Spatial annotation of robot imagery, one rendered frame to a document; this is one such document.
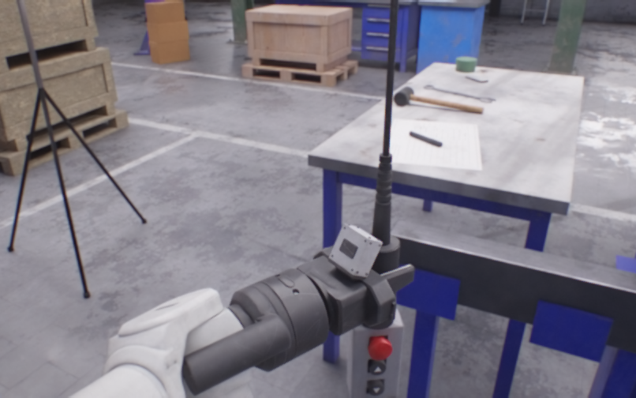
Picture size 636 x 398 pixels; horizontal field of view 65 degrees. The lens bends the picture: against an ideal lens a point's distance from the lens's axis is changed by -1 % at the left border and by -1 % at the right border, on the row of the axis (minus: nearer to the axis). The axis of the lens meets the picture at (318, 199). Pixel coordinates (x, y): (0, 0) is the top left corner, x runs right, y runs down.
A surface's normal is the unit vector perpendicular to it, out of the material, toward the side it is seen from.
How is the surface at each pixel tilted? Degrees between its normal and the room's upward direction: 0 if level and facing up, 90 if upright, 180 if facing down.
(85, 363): 0
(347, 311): 90
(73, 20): 90
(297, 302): 37
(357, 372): 90
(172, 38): 90
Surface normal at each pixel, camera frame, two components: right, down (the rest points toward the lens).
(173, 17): 0.76, 0.29
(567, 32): -0.47, 0.40
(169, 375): 0.89, -0.29
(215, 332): 0.51, -0.15
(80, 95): 0.92, 0.17
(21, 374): 0.00, -0.89
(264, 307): 0.26, -0.66
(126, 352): -0.41, -0.60
